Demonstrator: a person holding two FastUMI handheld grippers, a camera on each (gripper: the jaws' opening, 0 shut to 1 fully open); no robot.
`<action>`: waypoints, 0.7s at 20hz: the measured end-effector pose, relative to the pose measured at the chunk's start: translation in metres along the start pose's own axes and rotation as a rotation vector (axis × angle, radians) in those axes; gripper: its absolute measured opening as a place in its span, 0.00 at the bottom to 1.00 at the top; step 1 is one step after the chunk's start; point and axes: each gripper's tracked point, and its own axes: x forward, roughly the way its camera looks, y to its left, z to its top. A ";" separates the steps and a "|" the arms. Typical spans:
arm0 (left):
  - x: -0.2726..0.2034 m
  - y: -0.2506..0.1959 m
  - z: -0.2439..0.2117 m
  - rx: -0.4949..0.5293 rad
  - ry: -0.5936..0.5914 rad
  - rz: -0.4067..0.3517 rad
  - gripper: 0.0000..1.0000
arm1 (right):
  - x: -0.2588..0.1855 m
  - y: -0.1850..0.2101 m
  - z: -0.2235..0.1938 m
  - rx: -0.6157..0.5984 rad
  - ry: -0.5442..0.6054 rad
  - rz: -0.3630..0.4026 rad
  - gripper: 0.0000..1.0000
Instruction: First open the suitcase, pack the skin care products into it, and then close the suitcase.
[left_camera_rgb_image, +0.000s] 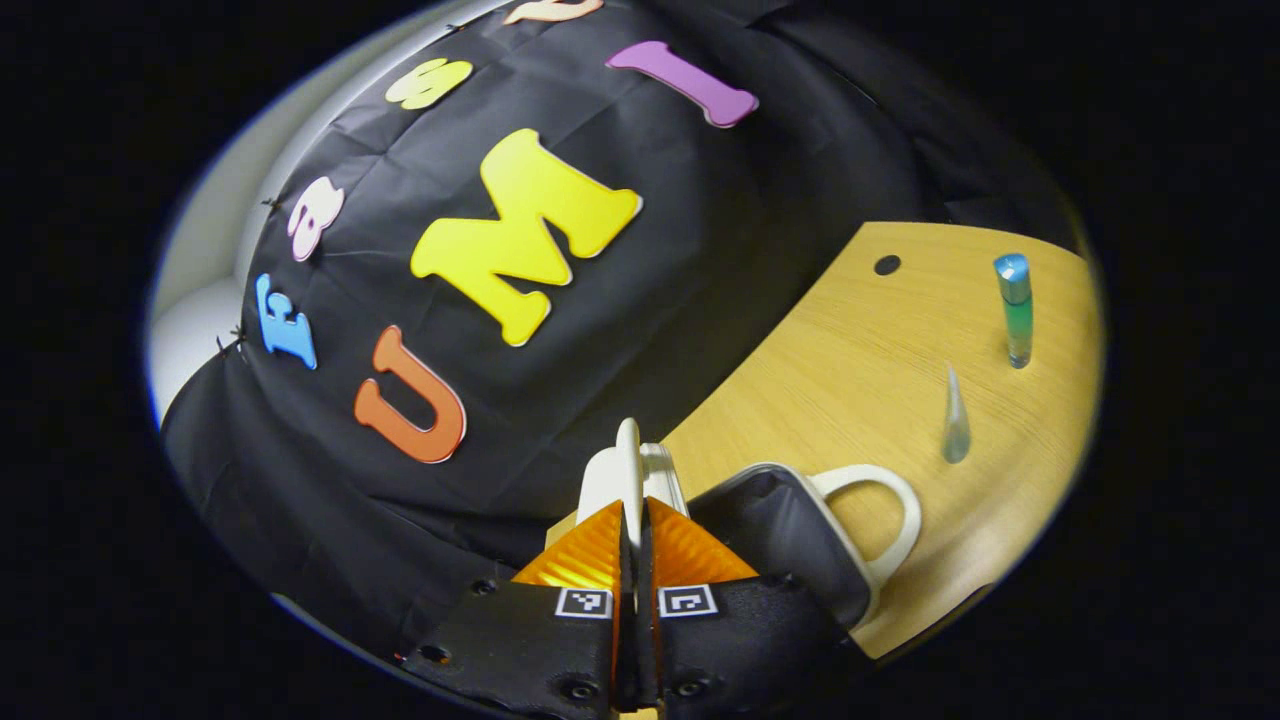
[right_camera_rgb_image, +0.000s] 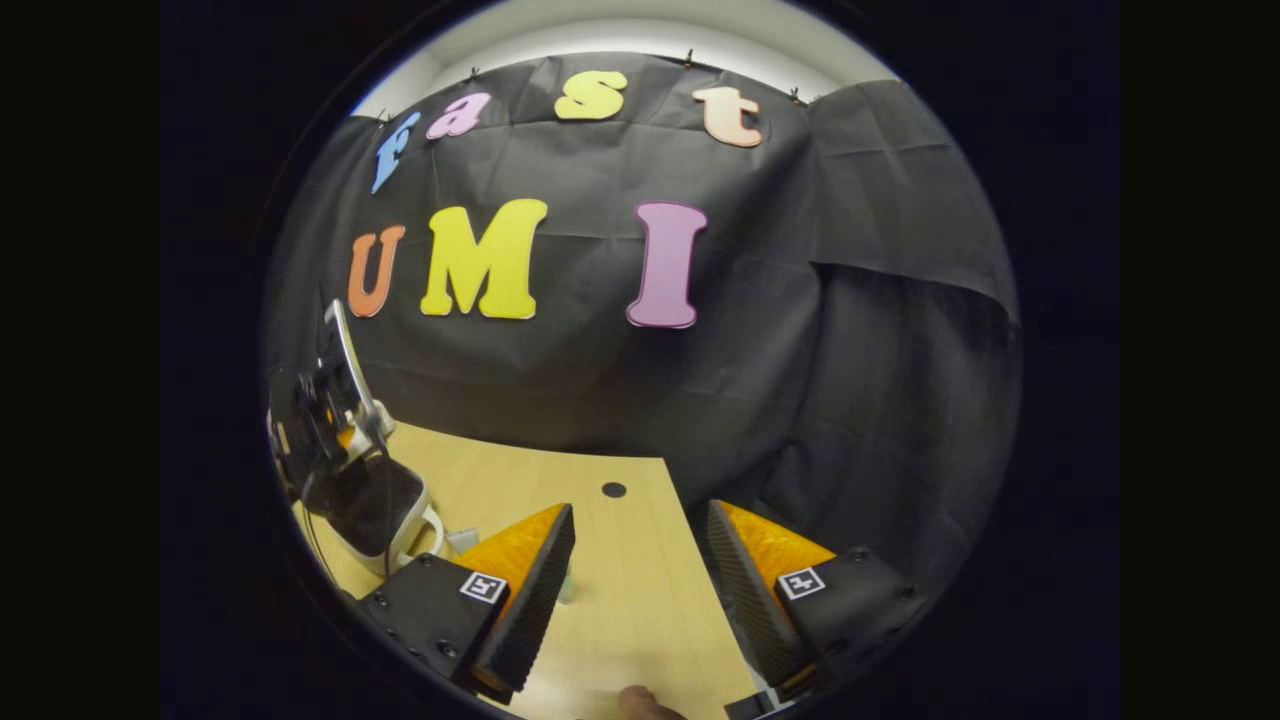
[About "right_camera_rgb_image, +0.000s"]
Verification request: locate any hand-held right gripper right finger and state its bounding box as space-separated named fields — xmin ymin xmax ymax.
xmin=707 ymin=500 xmax=931 ymax=701

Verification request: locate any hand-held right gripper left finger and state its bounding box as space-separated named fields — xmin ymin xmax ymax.
xmin=358 ymin=503 xmax=578 ymax=706

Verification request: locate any white suitcase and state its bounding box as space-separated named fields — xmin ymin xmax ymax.
xmin=300 ymin=298 xmax=448 ymax=579

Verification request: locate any black backdrop cloth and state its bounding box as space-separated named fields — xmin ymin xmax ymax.
xmin=262 ymin=52 xmax=1023 ymax=601

